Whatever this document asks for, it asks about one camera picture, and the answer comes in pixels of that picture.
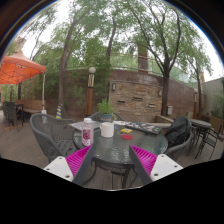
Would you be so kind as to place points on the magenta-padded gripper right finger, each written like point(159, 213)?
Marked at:
point(146, 159)

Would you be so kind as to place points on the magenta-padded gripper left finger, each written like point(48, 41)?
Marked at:
point(77, 160)

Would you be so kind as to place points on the purple juice bottle white cap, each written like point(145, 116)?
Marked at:
point(87, 133)

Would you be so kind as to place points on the flat round red coaster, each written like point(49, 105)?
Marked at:
point(127, 137)

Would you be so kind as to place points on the small yellow card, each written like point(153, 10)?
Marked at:
point(126, 130)

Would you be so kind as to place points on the grey laptop with stickers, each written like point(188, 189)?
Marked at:
point(77, 125)

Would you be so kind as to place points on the grey chair under jacket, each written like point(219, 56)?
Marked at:
point(181, 151)

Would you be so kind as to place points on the white mug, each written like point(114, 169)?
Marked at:
point(107, 130)

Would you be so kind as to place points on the grey wicker armchair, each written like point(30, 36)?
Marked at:
point(46, 130)

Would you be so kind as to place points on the blue yellow striped cone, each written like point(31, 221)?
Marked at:
point(59, 111)

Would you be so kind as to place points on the green plant in blue pot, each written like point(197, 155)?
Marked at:
point(105, 110)

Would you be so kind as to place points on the small round dark table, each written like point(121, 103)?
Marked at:
point(200, 124)

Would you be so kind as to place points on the green leafy tree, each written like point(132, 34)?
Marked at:
point(165, 95)
point(61, 83)
point(110, 43)

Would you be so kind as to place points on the black metal chair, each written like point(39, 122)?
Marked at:
point(211, 140)

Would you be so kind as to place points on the group of dark patio chairs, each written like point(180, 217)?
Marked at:
point(12, 113)

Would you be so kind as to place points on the orange canopy tent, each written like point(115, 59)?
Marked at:
point(18, 68)

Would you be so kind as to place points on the grey wall box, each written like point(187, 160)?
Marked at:
point(169, 110)

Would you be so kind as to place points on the wooden lamp post white globe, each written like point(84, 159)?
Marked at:
point(90, 96)

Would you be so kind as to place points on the black wall lantern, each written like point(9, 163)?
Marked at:
point(159, 93)
point(113, 87)

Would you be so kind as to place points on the short wooden lamp post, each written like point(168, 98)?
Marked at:
point(195, 103)

